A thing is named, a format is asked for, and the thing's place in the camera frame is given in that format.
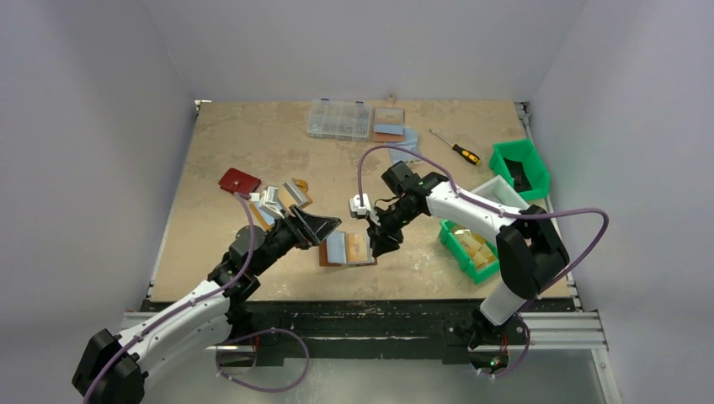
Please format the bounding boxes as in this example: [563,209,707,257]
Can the brown leather card holder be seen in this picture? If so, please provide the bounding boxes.
[318,231,377,267]

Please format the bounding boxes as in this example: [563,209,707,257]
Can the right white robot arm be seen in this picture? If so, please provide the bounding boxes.
[349,162,570,328]

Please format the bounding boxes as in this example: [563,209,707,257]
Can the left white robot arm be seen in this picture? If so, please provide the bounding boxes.
[72,206,342,403]

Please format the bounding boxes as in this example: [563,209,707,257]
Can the open tan card holder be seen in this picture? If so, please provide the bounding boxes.
[248,178,312,230]

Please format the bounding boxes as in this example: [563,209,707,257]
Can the dark red card holder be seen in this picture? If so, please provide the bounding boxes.
[218,167,262,196]

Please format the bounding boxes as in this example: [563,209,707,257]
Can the blue transparent card sleeve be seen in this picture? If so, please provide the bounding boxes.
[387,127,423,164]

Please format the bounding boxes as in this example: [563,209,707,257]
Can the green bin with cards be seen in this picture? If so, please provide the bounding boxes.
[439,220,500,284]

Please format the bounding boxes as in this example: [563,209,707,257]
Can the open brown card holder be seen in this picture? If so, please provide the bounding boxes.
[371,107,405,142]

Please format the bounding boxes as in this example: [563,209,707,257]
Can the yellow black screwdriver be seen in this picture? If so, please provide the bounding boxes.
[429,129,481,166]

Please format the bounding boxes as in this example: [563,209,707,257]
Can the clear plastic organizer box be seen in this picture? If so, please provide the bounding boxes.
[306,98,372,141]

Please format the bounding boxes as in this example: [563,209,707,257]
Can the white small bin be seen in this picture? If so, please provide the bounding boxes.
[472,175,530,210]

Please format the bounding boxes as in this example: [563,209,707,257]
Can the green bin far right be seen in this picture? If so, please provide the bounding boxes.
[488,139,551,200]

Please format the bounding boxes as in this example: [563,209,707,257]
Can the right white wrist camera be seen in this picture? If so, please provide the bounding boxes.
[349,194,373,219]

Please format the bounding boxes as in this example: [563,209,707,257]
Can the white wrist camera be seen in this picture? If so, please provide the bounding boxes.
[349,194,373,219]
[249,185,287,220]

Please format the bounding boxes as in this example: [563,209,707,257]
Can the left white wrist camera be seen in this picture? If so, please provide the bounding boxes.
[249,185,287,220]

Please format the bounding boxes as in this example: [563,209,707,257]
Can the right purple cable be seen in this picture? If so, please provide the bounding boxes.
[356,145,610,381]

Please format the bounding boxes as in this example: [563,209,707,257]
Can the purple cable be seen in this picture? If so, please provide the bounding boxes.
[356,145,610,381]
[80,192,311,404]

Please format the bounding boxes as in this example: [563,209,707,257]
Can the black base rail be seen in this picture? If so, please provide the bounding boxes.
[194,299,576,368]

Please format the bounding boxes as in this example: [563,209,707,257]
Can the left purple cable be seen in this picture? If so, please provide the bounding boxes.
[80,192,311,404]

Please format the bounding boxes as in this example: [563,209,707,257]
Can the aluminium frame rail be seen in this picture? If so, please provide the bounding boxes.
[100,311,623,404]

